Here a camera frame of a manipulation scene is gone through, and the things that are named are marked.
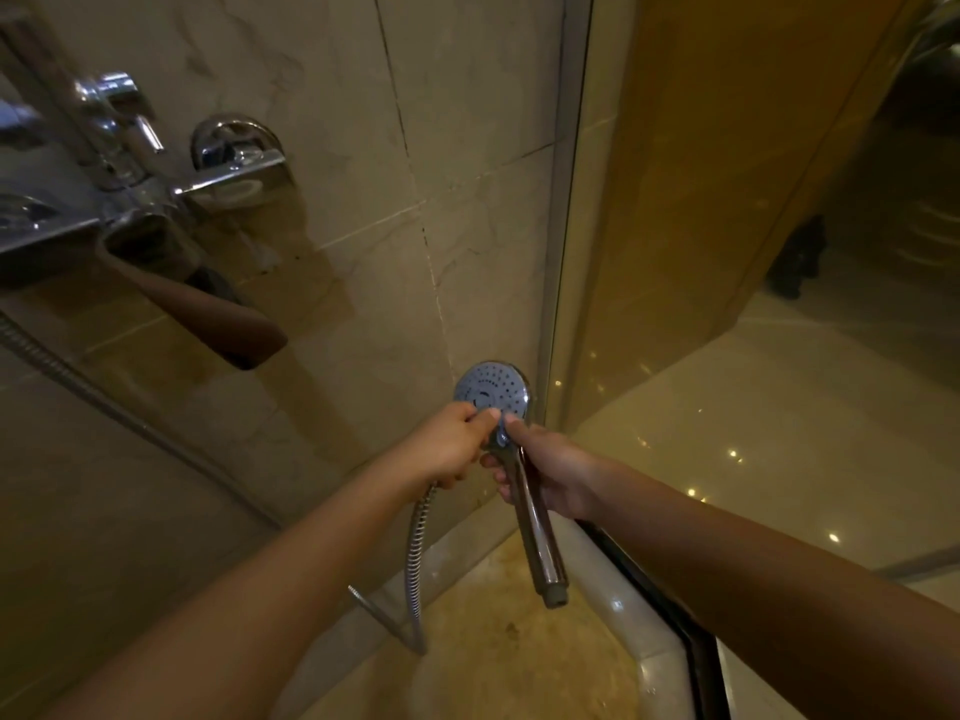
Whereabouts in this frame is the person's right hand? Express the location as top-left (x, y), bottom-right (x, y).
top-left (480, 413), bottom-right (606, 522)

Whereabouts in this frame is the person's left hand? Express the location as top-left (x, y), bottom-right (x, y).
top-left (389, 401), bottom-right (503, 493)

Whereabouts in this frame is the chrome handheld shower head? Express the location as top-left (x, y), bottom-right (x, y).
top-left (453, 360), bottom-right (570, 610)

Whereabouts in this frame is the person's left forearm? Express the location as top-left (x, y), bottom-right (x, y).
top-left (45, 455), bottom-right (421, 720)

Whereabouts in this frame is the person's right forearm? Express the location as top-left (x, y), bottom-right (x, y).
top-left (577, 457), bottom-right (960, 720)

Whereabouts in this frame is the glass shower door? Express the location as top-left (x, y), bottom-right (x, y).
top-left (536, 0), bottom-right (960, 720)

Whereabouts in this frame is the dark object on floor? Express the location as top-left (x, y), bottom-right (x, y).
top-left (766, 214), bottom-right (829, 301)

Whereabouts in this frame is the chrome shower mixer valve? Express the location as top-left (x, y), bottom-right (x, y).
top-left (0, 70), bottom-right (207, 278)

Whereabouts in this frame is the chrome flexible shower hose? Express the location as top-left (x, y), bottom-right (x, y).
top-left (0, 310), bottom-right (440, 657)

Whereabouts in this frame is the chrome wall shower bracket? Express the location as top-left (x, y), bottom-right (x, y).
top-left (171, 114), bottom-right (290, 211)

